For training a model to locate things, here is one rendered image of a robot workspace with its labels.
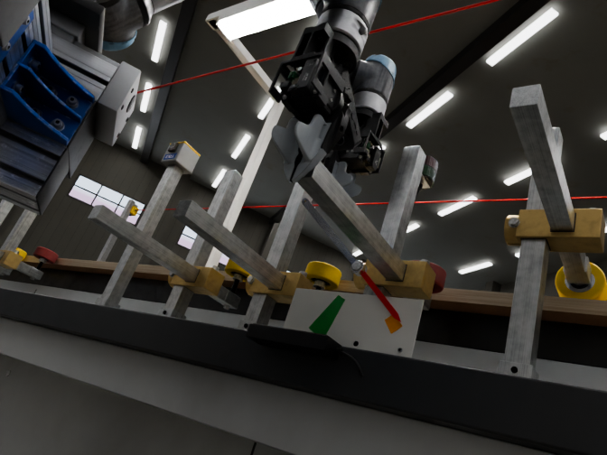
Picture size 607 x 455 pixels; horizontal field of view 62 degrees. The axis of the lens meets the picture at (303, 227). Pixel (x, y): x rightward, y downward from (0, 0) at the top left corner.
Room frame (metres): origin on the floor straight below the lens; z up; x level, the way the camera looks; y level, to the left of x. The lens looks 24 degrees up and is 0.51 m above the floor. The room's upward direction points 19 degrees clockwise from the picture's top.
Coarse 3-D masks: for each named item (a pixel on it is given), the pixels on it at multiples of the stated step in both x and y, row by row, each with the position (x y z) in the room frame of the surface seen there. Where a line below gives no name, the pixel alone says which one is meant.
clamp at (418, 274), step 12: (408, 264) 0.79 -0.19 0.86; (420, 264) 0.77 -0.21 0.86; (360, 276) 0.85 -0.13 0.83; (372, 276) 0.83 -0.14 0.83; (408, 276) 0.78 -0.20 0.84; (420, 276) 0.77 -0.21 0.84; (432, 276) 0.79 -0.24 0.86; (360, 288) 0.87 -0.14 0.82; (396, 288) 0.81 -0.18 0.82; (408, 288) 0.79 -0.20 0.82; (420, 288) 0.77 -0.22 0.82; (432, 288) 0.80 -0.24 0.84
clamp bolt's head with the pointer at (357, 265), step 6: (354, 264) 0.83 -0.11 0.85; (360, 264) 0.83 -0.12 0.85; (354, 270) 0.84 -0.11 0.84; (366, 270) 0.84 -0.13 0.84; (366, 276) 0.83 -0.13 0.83; (372, 282) 0.82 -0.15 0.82; (372, 288) 0.82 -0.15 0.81; (378, 294) 0.81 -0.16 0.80; (384, 300) 0.80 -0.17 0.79; (390, 306) 0.79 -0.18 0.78; (390, 312) 0.79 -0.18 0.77; (396, 312) 0.78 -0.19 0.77; (396, 318) 0.78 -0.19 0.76
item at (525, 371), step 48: (0, 288) 1.65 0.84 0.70; (96, 336) 1.26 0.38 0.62; (144, 336) 1.15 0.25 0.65; (192, 336) 1.05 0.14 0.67; (240, 336) 0.97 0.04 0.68; (288, 384) 0.88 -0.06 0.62; (336, 384) 0.82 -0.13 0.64; (384, 384) 0.77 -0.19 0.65; (432, 384) 0.72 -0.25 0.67; (480, 384) 0.68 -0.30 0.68; (528, 384) 0.64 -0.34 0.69; (480, 432) 0.69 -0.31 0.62; (528, 432) 0.63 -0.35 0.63; (576, 432) 0.60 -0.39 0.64
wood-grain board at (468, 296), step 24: (48, 264) 1.94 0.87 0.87; (72, 264) 1.83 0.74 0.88; (96, 264) 1.73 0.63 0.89; (240, 288) 1.34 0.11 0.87; (312, 288) 1.13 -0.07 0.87; (480, 312) 0.92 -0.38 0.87; (504, 312) 0.88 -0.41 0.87; (552, 312) 0.80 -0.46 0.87; (576, 312) 0.77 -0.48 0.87; (600, 312) 0.75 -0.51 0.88
